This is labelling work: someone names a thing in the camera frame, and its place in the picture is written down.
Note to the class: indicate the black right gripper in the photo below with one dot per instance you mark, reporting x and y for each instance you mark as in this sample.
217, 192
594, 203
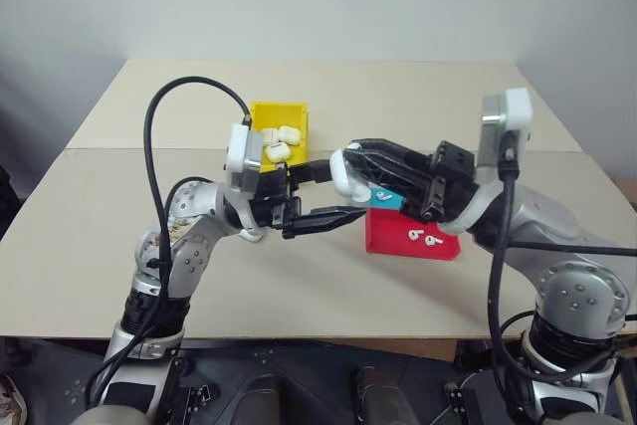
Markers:
445, 186

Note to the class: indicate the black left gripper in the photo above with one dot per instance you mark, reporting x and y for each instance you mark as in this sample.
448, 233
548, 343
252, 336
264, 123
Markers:
271, 198

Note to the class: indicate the white earbud charging case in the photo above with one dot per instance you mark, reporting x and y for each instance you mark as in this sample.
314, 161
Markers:
288, 135
276, 151
270, 135
342, 180

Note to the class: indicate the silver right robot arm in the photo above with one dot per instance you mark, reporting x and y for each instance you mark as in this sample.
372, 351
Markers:
582, 290

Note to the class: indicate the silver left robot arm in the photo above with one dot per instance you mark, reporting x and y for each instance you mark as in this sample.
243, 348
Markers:
191, 256

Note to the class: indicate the yellow plastic bin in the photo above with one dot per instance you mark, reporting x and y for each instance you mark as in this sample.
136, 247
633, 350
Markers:
278, 114

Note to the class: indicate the white earbud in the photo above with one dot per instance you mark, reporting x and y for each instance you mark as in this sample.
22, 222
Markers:
433, 241
382, 194
414, 234

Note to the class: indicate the teal flat tray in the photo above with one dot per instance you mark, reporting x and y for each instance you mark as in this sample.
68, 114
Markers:
394, 204

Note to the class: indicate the red flat tray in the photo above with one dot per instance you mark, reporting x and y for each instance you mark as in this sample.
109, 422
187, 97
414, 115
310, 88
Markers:
388, 238

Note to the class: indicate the brown cardboard box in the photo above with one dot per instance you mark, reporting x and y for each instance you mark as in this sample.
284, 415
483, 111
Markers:
628, 191

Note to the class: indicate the dark furniture piece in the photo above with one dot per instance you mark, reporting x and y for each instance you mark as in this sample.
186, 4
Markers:
4, 196

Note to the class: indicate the white worn shoe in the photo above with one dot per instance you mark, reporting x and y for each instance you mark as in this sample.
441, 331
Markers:
10, 397

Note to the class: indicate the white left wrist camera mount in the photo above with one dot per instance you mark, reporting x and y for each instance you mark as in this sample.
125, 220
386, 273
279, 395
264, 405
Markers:
238, 156

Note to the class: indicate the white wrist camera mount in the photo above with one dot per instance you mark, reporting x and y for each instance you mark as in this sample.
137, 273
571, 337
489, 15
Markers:
238, 156
517, 111

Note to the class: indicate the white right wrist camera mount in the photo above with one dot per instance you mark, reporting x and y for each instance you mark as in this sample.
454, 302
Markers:
517, 111

